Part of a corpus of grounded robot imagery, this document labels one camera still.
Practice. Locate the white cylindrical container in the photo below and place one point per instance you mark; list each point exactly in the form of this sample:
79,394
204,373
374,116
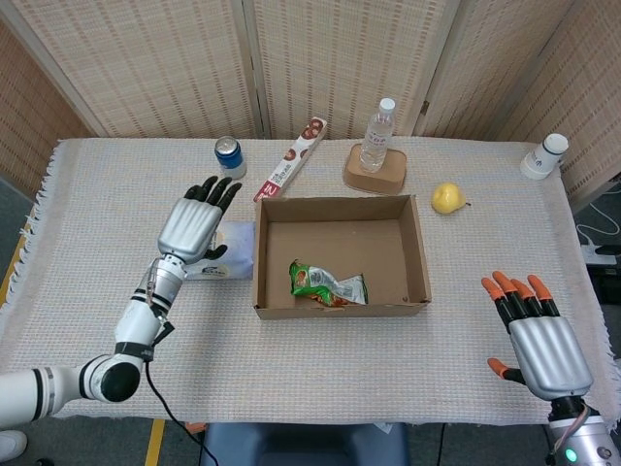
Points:
542,157

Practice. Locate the white power strip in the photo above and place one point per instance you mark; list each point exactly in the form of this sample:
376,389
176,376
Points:
601,253

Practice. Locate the left black-fingered silver robot hand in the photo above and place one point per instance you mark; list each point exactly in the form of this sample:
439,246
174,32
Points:
186,228

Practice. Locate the blue soda can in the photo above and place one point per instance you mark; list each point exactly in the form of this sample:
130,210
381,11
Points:
231,157

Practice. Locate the yellow pear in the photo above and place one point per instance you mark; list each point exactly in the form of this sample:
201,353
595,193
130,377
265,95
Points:
448,199

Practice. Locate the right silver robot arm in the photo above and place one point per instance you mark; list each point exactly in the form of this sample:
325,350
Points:
582,437

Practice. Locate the long red-white wrap box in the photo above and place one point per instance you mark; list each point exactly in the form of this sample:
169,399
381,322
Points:
291,160

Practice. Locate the blue-and-white tissue pack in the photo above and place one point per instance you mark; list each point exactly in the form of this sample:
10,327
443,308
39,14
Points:
238,252

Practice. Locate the clear plastic water bottle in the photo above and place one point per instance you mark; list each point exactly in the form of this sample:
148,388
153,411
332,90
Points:
376,141

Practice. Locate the right orange-tipped silver robot hand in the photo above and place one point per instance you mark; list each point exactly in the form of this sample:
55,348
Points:
550,356

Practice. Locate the green snack packet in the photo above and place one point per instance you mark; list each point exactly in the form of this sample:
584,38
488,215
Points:
325,286

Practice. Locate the beige woven tablecloth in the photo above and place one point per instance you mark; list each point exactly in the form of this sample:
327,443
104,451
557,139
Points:
339,369

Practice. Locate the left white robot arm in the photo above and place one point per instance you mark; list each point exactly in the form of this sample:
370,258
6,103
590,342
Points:
131,335

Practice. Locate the brown paper tray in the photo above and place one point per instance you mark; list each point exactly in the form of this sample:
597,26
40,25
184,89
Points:
376,179

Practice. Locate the cardboard box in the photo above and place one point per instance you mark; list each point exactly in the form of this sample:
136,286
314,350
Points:
339,252

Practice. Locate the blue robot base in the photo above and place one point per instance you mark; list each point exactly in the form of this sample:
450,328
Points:
301,444

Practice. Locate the woven folding screen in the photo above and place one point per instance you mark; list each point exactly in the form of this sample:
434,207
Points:
160,63

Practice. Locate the white shoe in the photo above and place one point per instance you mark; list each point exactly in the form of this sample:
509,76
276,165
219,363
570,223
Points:
10,444

